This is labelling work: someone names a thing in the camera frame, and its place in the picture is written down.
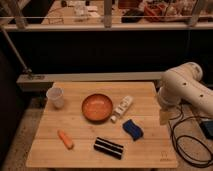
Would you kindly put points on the metal railing frame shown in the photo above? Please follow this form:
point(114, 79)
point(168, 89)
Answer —
point(105, 15)

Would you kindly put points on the orange carrot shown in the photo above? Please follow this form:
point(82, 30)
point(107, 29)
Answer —
point(66, 139)

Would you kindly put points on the blue sponge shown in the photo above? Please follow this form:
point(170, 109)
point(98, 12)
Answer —
point(133, 130)

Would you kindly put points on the orange ceramic bowl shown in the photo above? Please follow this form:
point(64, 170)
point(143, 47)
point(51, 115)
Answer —
point(97, 107)

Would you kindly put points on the black white striped block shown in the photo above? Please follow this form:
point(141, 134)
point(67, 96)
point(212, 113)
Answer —
point(108, 147)

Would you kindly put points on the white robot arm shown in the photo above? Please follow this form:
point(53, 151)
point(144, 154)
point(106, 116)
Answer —
point(183, 83)

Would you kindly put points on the dark power box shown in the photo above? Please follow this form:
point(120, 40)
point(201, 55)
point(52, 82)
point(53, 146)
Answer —
point(207, 128)

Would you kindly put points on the translucent plastic cup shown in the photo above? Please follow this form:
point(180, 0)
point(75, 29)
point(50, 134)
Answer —
point(55, 96)

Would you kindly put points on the white remote control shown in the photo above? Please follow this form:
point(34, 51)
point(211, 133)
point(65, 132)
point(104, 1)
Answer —
point(121, 108)

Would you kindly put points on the grey metal beam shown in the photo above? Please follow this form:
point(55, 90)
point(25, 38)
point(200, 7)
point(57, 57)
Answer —
point(41, 82)

